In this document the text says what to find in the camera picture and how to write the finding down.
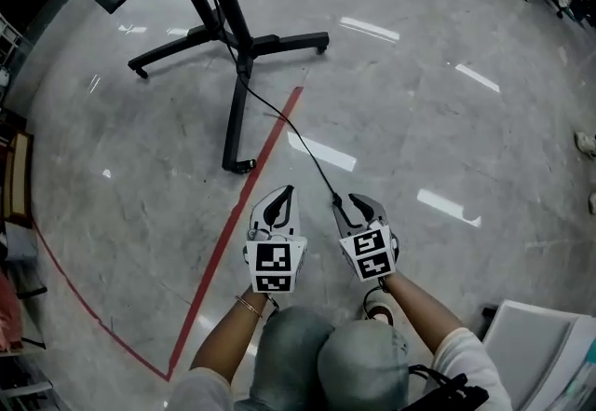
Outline red floor tape line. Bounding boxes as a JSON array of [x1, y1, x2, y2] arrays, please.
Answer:
[[32, 86, 305, 382]]

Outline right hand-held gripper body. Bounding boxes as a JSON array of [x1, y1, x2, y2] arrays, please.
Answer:
[[338, 222, 400, 282]]

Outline white cart table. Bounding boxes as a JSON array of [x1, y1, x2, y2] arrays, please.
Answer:
[[481, 299, 596, 411]]

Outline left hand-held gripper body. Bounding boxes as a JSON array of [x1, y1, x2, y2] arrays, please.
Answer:
[[242, 226, 308, 295]]

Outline person's right forearm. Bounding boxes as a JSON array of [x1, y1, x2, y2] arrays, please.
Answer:
[[385, 269, 466, 355]]

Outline black shoulder bag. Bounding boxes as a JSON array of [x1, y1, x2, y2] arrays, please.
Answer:
[[400, 364, 490, 411]]

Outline person's right shoe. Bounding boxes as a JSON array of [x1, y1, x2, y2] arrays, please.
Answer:
[[360, 299, 395, 326]]

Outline person's left forearm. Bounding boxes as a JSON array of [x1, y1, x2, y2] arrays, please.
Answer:
[[189, 291, 270, 373]]

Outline black wheeled television stand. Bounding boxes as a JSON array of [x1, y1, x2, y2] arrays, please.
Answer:
[[79, 0, 331, 175]]

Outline gold bracelet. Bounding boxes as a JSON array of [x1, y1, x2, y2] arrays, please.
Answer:
[[234, 295, 264, 320]]

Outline person's white shirt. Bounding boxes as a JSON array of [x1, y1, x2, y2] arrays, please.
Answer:
[[167, 327, 513, 411]]

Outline person's blue jeans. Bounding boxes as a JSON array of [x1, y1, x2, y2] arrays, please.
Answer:
[[246, 305, 412, 411]]

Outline black power cable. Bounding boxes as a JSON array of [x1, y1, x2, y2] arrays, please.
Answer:
[[199, 0, 344, 211]]

